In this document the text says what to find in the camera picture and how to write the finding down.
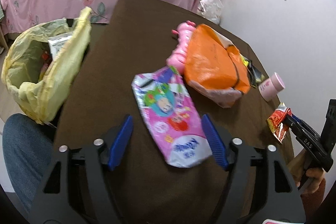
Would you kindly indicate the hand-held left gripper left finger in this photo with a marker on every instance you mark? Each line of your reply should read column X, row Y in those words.
column 120, row 142

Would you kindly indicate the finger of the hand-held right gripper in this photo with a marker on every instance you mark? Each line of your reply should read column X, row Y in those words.
column 308, row 146
column 304, row 125

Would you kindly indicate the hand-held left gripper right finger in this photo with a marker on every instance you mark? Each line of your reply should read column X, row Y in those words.
column 212, row 140

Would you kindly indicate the red snack wrapper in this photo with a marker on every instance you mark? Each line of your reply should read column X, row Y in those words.
column 278, row 121

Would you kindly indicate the pink cartoon printed packet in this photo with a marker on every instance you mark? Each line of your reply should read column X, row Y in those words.
column 168, row 113

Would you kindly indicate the yellow trash bag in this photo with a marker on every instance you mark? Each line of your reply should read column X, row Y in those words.
column 65, row 66

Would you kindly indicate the person's right forearm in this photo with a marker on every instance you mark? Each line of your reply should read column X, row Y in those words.
column 313, row 203

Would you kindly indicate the person's right hand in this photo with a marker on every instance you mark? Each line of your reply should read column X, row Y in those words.
column 316, row 175

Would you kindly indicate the pink lidded cup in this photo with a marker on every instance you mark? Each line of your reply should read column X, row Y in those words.
column 273, row 85

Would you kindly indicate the black yellow wrapper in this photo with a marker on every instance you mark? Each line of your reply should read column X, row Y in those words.
column 256, row 74

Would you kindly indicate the orange plastic bag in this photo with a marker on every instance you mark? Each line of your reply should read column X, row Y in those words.
column 210, row 61

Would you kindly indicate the pink plastic toy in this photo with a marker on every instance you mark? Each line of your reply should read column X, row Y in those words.
column 181, row 50

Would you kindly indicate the person's leg in jeans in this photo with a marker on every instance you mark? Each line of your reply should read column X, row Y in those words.
column 23, row 155

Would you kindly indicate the white printed packet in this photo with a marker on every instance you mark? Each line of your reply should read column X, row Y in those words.
column 57, row 45

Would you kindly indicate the white plastic bag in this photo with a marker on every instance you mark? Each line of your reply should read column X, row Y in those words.
column 211, row 8

